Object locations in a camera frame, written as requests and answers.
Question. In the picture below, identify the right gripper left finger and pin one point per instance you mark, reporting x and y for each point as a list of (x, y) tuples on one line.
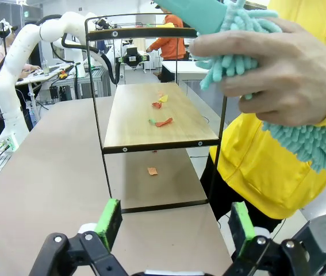
[(108, 221)]

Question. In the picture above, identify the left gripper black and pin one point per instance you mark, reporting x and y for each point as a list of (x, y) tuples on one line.
[(134, 59)]

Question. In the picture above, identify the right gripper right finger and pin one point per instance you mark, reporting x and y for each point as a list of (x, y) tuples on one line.
[(241, 227)]

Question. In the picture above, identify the teal microfiber duster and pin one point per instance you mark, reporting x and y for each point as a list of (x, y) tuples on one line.
[(203, 14)]

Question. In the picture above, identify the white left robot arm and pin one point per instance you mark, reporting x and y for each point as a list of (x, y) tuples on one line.
[(16, 72)]

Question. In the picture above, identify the black metal wooden shelf rack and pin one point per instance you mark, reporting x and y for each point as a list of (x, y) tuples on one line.
[(128, 126)]

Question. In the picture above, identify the person's left hand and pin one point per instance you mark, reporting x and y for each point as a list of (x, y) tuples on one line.
[(295, 72)]

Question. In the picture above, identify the person in orange shirt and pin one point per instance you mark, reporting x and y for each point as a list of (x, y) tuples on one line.
[(168, 43)]

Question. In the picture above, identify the yellow paper scrap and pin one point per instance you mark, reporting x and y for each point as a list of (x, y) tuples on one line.
[(164, 98)]

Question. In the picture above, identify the person in yellow hoodie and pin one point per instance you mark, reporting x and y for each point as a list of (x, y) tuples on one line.
[(266, 172)]

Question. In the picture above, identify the green paper scrap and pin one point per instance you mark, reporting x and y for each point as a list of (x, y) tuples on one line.
[(151, 121)]

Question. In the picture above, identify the salmon orange paper scrap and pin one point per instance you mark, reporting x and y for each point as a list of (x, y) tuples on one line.
[(152, 171)]

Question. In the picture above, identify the clear plastic bottle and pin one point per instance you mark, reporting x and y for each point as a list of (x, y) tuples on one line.
[(46, 69)]

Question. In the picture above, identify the white cluttered work desk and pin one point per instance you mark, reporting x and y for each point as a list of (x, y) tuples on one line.
[(42, 73)]

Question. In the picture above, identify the green exit sign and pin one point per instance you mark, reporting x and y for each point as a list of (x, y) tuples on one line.
[(26, 13)]

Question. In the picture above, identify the grey metal frame cart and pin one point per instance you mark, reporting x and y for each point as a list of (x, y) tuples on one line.
[(99, 83)]

